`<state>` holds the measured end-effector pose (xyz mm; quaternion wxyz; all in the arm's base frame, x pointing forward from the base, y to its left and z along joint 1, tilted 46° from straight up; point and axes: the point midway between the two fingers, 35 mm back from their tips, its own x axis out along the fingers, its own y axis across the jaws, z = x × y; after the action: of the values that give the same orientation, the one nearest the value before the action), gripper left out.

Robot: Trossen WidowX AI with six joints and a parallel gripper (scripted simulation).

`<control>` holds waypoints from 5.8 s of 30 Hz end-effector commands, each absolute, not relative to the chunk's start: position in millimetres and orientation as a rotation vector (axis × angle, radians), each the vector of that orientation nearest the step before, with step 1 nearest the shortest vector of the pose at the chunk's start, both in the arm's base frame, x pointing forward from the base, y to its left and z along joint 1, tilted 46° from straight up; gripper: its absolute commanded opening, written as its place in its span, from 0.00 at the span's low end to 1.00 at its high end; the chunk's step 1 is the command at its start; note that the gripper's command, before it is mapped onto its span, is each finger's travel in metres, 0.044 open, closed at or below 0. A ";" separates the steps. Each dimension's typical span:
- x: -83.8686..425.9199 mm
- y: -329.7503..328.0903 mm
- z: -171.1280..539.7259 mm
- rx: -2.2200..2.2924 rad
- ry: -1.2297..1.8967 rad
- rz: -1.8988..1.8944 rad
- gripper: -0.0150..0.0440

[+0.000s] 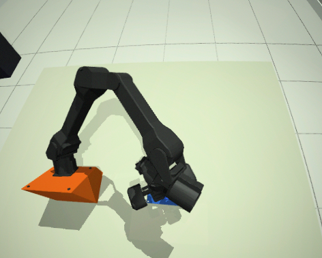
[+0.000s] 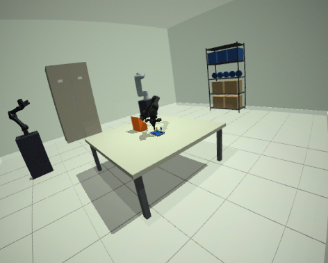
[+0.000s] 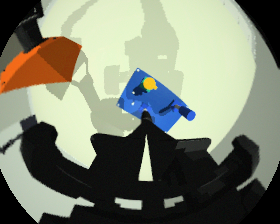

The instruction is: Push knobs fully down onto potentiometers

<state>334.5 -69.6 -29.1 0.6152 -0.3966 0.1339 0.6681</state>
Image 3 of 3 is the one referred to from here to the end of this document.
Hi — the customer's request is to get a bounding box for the blue circuit board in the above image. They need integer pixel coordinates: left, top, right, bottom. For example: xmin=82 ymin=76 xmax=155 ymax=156
xmin=117 ymin=68 xmax=196 ymax=133

